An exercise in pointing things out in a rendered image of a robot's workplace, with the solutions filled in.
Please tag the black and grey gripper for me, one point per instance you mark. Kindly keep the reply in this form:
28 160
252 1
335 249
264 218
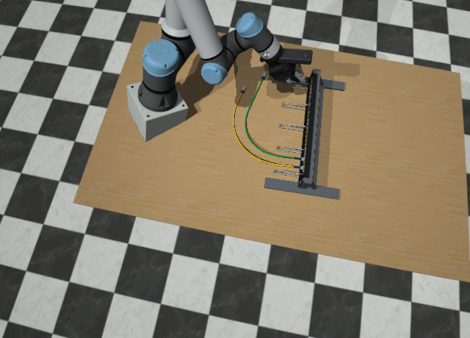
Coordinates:
279 70

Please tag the grey port rack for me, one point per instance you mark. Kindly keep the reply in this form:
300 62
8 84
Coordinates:
308 160

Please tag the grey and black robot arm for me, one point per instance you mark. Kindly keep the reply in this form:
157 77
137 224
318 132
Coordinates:
189 26

